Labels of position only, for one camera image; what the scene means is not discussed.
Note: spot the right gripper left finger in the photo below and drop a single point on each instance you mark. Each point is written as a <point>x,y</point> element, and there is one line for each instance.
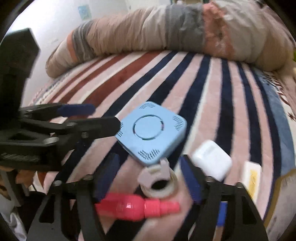
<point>52,220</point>

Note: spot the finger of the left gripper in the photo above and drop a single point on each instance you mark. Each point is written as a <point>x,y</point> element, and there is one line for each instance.
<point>92,129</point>
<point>76,109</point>

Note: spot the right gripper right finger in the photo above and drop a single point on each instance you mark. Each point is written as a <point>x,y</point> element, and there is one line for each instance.
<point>242,220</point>

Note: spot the white box yellow label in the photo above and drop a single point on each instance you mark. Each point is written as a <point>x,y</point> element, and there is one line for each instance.
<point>251,176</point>

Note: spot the pink plastic bottle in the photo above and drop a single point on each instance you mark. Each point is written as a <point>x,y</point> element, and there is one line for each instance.
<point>133,207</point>

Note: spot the white earbuds case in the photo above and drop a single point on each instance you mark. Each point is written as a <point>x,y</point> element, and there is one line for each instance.
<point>212,159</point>

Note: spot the clear tape roll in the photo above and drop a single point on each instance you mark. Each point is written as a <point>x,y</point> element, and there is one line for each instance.
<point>156,173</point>

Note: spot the light blue square device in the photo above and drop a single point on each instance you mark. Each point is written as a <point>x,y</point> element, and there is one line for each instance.
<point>151,132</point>

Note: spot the brown cardboard box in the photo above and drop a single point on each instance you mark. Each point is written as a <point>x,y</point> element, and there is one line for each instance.
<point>282,208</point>

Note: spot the striped fleece blanket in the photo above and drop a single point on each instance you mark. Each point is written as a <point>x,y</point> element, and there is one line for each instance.
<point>248,113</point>

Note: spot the rolled pink grey duvet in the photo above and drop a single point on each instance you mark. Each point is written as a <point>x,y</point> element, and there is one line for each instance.
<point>234,30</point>

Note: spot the blue wall poster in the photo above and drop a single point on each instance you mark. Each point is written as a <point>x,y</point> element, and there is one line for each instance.
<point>84,12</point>

